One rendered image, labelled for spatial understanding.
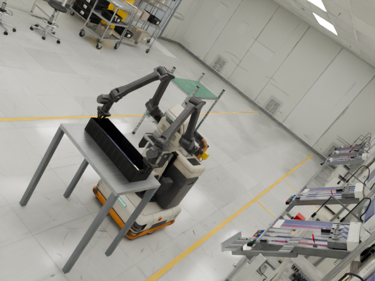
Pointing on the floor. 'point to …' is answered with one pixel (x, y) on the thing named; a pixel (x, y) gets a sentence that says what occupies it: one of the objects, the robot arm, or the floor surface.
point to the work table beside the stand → (102, 165)
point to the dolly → (82, 9)
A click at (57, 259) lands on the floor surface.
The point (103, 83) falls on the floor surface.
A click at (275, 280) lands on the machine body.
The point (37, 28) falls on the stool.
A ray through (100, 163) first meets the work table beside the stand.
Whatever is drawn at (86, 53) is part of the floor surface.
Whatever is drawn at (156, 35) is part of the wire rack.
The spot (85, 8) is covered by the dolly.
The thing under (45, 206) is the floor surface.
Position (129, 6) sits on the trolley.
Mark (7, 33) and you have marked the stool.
